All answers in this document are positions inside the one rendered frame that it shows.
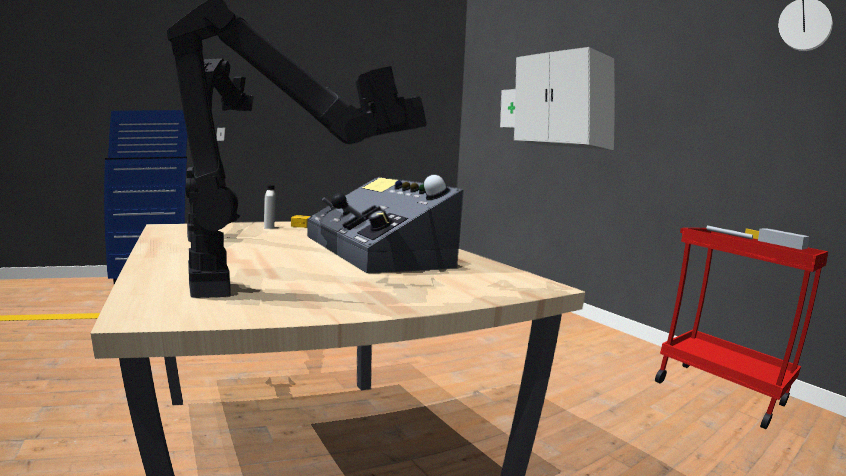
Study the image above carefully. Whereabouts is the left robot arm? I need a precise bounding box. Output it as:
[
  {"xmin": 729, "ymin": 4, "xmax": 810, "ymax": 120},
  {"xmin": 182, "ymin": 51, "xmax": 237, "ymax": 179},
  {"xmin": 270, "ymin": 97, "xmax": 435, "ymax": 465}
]
[{"xmin": 185, "ymin": 58, "xmax": 246, "ymax": 231}]

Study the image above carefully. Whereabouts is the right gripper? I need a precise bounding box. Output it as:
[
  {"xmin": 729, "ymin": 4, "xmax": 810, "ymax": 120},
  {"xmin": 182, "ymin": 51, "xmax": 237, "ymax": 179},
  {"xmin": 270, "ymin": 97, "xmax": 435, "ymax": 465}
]
[{"xmin": 367, "ymin": 97, "xmax": 427, "ymax": 138}]

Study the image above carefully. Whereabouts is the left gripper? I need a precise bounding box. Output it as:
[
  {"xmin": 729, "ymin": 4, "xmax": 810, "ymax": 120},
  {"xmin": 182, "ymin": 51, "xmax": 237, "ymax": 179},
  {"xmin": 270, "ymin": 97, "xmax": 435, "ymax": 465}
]
[{"xmin": 222, "ymin": 95, "xmax": 253, "ymax": 111}]

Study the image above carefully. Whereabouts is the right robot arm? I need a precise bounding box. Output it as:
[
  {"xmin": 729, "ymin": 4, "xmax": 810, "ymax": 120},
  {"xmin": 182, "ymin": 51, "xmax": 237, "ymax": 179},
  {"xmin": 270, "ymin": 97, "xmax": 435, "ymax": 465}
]
[{"xmin": 167, "ymin": 0, "xmax": 407, "ymax": 282}]

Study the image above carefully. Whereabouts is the dark grey bottle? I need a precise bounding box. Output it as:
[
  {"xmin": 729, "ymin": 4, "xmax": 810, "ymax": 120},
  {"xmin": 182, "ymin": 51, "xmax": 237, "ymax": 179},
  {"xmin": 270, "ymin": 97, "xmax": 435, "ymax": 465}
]
[{"xmin": 264, "ymin": 185, "xmax": 276, "ymax": 229}]

